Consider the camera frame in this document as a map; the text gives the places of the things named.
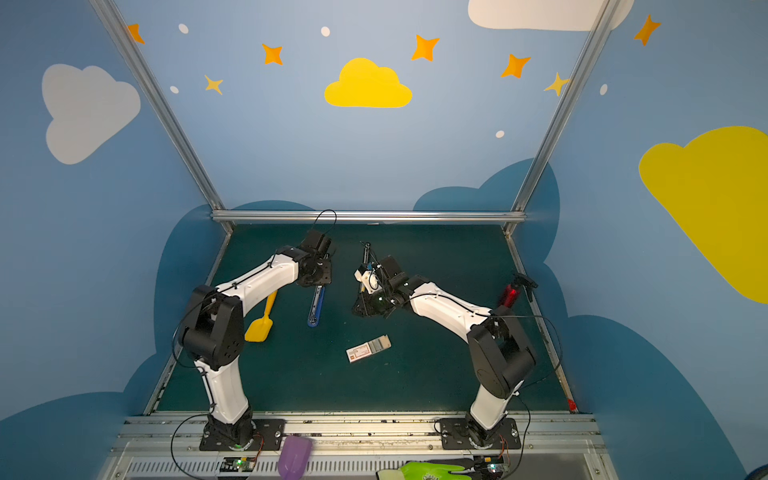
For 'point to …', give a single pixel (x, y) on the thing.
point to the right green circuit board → (489, 464)
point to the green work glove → (422, 471)
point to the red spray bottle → (512, 291)
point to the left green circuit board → (235, 463)
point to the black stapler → (366, 252)
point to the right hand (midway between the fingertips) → (357, 307)
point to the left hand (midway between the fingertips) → (325, 276)
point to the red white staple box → (369, 348)
